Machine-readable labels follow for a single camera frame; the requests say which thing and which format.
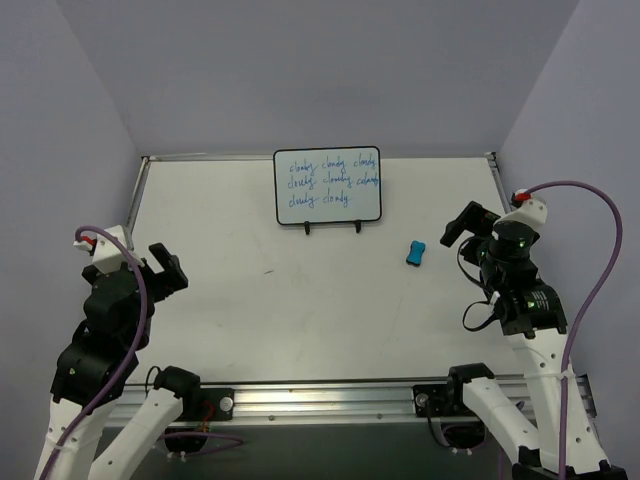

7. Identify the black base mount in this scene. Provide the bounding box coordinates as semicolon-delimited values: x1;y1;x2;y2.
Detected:
183;387;235;423
412;383;471;418

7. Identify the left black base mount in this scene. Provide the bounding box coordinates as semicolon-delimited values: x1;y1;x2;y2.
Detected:
183;387;235;423

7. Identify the small black-framed whiteboard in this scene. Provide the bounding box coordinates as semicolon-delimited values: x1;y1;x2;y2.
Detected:
272;146;382;226

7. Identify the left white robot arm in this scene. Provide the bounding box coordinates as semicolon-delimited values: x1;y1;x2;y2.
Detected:
35;243;202;479

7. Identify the blue bone-shaped eraser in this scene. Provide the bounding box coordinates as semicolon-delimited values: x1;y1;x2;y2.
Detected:
405;240;427;267

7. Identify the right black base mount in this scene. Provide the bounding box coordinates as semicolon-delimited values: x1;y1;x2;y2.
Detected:
412;383;471;418

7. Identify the wire whiteboard stand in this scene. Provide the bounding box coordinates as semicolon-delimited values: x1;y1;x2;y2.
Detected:
302;220;363;235

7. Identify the aluminium front rail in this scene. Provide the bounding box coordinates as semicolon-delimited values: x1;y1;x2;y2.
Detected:
107;377;599;426

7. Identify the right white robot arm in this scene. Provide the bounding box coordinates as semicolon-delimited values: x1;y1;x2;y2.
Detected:
440;197;627;479

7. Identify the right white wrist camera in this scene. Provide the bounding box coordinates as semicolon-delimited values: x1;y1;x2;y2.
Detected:
499;189;548;232

